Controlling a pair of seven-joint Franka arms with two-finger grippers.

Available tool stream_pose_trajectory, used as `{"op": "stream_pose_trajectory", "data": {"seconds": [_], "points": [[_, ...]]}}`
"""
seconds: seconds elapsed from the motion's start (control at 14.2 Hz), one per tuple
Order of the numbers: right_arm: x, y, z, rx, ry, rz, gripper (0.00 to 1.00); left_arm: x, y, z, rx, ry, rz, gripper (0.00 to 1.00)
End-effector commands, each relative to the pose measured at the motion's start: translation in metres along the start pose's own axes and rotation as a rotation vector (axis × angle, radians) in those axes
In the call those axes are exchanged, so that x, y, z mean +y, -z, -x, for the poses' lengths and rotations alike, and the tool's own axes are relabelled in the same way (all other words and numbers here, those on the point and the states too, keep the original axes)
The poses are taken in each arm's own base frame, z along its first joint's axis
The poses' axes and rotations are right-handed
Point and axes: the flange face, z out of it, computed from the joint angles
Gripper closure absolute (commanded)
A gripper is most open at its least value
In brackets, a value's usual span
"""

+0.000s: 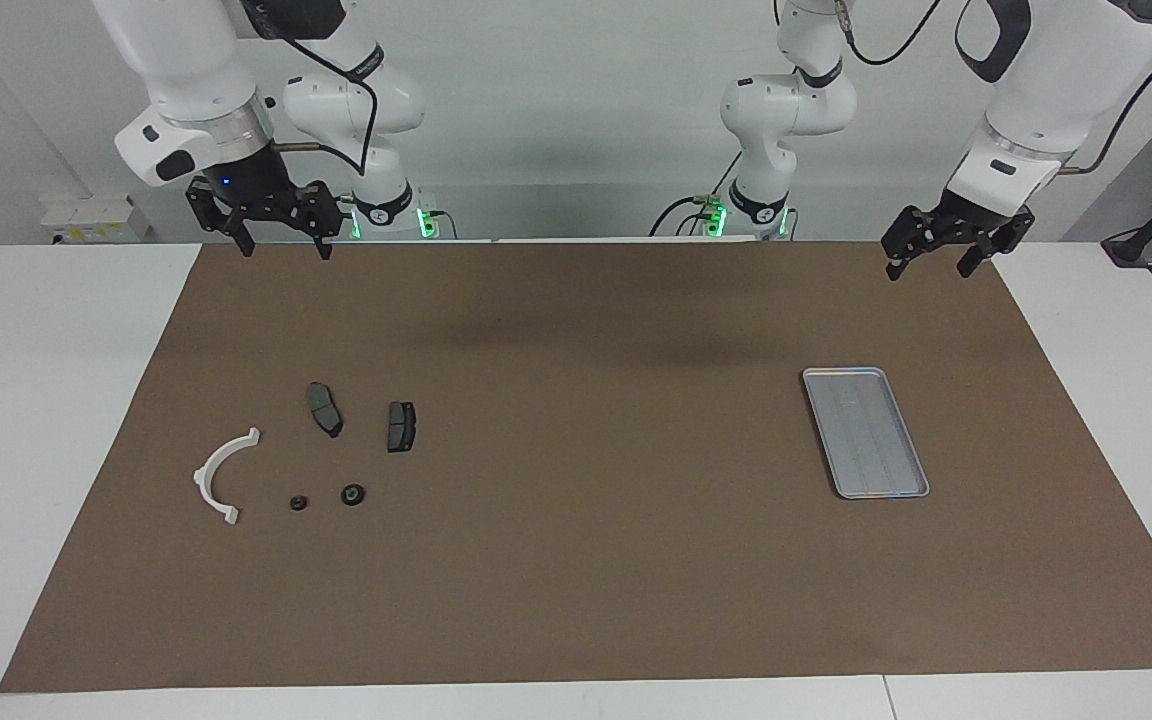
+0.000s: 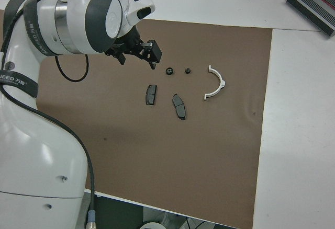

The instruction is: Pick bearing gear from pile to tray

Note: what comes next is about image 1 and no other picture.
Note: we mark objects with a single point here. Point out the silver metal tray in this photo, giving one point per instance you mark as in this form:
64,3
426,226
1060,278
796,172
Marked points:
866,435

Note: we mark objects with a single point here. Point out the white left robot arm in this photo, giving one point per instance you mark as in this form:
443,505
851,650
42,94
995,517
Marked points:
1056,80

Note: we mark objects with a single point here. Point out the long curved grey brake pad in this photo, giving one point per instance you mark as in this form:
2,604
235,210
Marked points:
324,408

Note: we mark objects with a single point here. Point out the white curved plastic bracket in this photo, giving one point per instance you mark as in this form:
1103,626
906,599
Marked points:
202,478

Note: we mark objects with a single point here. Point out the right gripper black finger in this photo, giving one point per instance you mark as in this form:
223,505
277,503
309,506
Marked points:
243,240
325,243

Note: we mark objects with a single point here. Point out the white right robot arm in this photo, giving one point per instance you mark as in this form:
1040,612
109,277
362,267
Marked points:
186,70

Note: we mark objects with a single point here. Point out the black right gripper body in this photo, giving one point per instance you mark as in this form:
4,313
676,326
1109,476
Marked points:
251,190

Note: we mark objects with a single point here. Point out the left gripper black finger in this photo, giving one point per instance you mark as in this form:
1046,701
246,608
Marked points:
898,263
976,260

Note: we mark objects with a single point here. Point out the white power strip box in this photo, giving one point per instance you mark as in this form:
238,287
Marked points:
91,220

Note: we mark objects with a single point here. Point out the large black bearing gear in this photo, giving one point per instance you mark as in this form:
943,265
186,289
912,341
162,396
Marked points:
353,494

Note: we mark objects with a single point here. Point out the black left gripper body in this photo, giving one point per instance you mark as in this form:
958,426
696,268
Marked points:
961,220

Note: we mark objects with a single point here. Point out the brown table mat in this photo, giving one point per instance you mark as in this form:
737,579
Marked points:
576,560

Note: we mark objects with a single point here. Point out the short rectangular grey brake pad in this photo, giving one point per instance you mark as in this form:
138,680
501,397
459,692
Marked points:
401,427

